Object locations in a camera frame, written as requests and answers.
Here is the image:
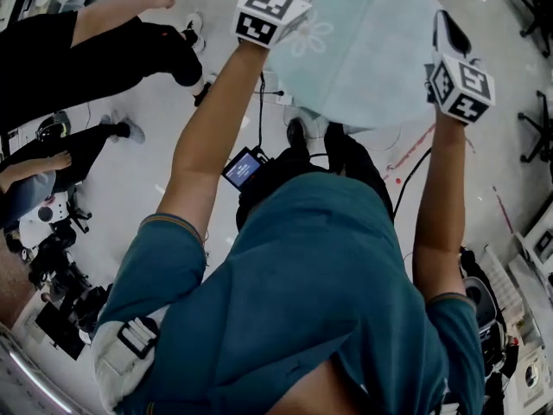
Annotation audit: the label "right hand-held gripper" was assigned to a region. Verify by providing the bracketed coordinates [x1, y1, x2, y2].
[424, 10, 496, 126]

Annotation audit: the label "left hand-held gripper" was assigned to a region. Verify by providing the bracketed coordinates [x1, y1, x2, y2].
[233, 0, 330, 51]

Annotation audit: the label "light blue tablecloth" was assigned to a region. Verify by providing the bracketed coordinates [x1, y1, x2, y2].
[264, 0, 442, 131]

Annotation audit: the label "person's right forearm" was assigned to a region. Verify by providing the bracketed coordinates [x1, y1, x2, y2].
[411, 109, 471, 303]

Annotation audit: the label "person's left forearm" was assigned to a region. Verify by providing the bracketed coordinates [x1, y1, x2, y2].
[155, 36, 265, 238]

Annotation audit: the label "black office chair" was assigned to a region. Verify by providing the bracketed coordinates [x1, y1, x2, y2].
[517, 90, 553, 164]
[502, 0, 553, 59]

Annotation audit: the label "person's black left shoe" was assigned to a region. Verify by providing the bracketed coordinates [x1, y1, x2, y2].
[286, 118, 309, 147]

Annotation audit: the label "person's black trousers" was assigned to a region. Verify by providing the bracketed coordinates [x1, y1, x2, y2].
[236, 122, 395, 233]

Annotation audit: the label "black waist screen device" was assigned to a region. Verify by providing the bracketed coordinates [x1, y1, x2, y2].
[220, 145, 272, 191]

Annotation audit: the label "grey robot head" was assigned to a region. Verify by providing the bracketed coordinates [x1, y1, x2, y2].
[461, 276, 499, 329]

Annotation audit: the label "person's teal shirt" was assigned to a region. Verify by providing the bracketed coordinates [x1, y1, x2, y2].
[92, 171, 487, 415]

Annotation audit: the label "white robot head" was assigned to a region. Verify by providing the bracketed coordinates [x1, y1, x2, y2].
[18, 191, 71, 233]

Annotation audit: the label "black cable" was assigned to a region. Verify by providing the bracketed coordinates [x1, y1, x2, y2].
[257, 70, 286, 150]
[392, 146, 434, 220]

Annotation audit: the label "white harness strap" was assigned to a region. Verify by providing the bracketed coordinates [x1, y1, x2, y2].
[92, 315, 162, 411]

